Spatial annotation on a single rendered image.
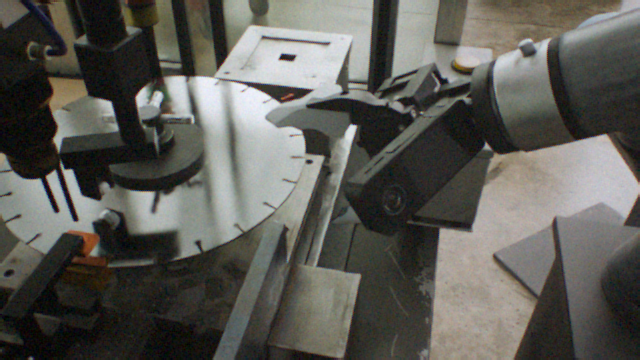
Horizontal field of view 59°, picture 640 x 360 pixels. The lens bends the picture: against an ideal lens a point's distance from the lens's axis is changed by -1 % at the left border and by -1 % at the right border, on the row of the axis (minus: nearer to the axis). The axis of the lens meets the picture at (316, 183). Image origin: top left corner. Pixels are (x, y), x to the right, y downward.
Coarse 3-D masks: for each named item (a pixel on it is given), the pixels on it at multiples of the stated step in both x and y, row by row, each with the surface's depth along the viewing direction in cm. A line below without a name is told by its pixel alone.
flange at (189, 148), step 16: (176, 128) 64; (192, 128) 64; (160, 144) 59; (176, 144) 62; (192, 144) 62; (160, 160) 60; (176, 160) 60; (192, 160) 60; (112, 176) 59; (128, 176) 58; (144, 176) 58; (160, 176) 58; (176, 176) 59
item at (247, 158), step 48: (144, 96) 71; (192, 96) 71; (240, 96) 71; (240, 144) 64; (288, 144) 64; (0, 192) 57; (144, 192) 57; (192, 192) 57; (240, 192) 57; (288, 192) 57; (48, 240) 52; (144, 240) 52; (192, 240) 52
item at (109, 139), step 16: (128, 112) 49; (128, 128) 50; (144, 128) 52; (64, 144) 51; (80, 144) 51; (96, 144) 51; (112, 144) 51; (128, 144) 51; (144, 144) 51; (64, 160) 50; (80, 160) 51; (96, 160) 51; (112, 160) 51; (128, 160) 52; (144, 160) 52; (80, 176) 52; (96, 192) 53
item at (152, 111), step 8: (160, 96) 62; (152, 104) 61; (144, 112) 59; (152, 112) 59; (160, 112) 59; (104, 120) 59; (112, 120) 59; (144, 120) 58; (152, 120) 58; (160, 120) 59; (168, 120) 59; (176, 120) 59; (184, 120) 59; (192, 120) 59; (160, 128) 60; (160, 136) 60
